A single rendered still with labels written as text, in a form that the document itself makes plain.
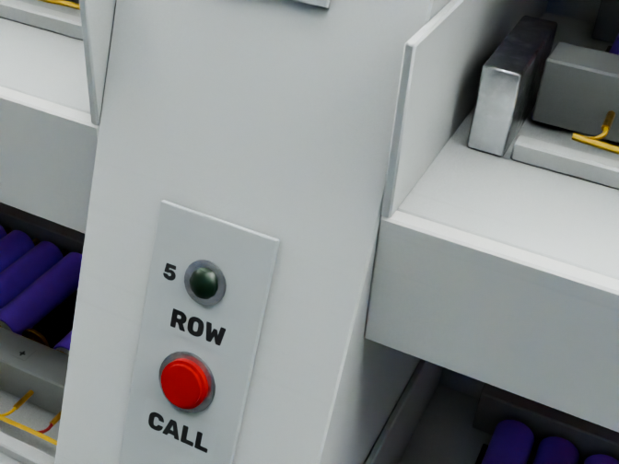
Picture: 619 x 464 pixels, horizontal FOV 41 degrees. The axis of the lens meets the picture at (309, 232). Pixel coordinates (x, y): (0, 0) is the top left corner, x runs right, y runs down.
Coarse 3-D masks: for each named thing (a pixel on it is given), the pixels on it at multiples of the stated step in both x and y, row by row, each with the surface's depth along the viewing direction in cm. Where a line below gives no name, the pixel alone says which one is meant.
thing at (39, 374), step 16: (0, 336) 39; (16, 336) 39; (0, 352) 38; (16, 352) 38; (32, 352) 39; (48, 352) 39; (0, 368) 38; (16, 368) 38; (32, 368) 38; (48, 368) 38; (64, 368) 38; (0, 384) 39; (16, 384) 39; (32, 384) 38; (48, 384) 37; (64, 384) 37; (32, 400) 39; (48, 400) 38; (0, 416) 37; (32, 432) 37
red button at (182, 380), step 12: (180, 360) 25; (168, 372) 25; (180, 372) 25; (192, 372) 25; (168, 384) 26; (180, 384) 25; (192, 384) 25; (204, 384) 25; (168, 396) 26; (180, 396) 25; (192, 396) 25; (204, 396) 25; (192, 408) 26
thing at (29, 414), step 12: (0, 396) 39; (12, 396) 39; (0, 408) 39; (12, 408) 39; (24, 408) 39; (36, 408) 39; (0, 420) 38; (24, 420) 38; (36, 420) 38; (48, 420) 38; (12, 432) 38; (24, 432) 38; (48, 432) 38; (36, 444) 37; (48, 444) 37; (0, 456) 37
